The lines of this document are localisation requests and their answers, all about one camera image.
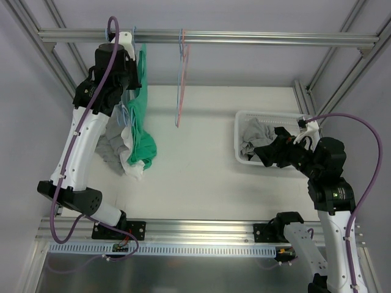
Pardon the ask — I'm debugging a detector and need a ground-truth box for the grey tank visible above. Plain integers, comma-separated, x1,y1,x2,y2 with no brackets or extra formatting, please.
95,106,128,176
239,118,276,160

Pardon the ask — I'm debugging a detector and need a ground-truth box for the green tank top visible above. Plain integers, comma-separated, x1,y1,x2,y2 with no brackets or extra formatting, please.
127,44,157,170

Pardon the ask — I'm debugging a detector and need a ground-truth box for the pink wire hanger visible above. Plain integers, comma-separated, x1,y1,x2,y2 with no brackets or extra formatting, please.
176,28,191,129

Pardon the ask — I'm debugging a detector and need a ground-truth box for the light blue wire hanger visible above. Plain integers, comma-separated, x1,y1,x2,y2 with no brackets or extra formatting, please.
174,28,189,128

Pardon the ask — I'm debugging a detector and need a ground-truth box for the blue hanger of green top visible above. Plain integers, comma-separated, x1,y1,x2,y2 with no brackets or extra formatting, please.
131,26,144,96

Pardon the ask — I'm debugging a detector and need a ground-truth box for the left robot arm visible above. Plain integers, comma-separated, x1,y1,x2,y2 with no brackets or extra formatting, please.
37,43,145,244

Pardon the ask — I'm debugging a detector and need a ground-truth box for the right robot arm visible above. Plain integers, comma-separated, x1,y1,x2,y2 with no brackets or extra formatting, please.
255,127,368,292

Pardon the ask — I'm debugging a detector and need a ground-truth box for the blue hanger of white top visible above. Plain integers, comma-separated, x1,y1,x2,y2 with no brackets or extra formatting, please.
117,103,134,126

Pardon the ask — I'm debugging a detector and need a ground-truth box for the white tank top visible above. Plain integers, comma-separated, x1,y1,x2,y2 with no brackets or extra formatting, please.
119,126,146,181

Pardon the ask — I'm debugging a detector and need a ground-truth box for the white plastic basket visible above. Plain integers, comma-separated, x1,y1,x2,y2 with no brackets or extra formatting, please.
234,110,303,166

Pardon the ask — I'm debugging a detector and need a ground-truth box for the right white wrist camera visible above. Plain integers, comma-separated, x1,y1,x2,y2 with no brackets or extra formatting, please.
293,116,319,144

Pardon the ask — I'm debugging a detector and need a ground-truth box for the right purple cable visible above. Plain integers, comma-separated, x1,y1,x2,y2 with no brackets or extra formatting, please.
307,112,384,293

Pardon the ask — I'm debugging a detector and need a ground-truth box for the purple cable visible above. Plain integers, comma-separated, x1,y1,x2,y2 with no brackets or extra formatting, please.
307,112,384,293
48,16,140,262

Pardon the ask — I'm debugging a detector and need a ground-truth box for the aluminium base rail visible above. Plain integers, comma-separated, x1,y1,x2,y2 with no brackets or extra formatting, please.
35,217,367,247

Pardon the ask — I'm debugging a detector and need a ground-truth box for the aluminium hanging rail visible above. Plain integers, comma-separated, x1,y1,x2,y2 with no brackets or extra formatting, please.
38,28,380,49

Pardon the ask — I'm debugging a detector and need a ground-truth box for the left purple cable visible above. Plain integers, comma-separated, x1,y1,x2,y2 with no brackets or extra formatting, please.
48,16,140,262

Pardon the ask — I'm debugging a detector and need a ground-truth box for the white slotted cable duct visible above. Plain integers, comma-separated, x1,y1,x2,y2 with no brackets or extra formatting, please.
48,242,277,258

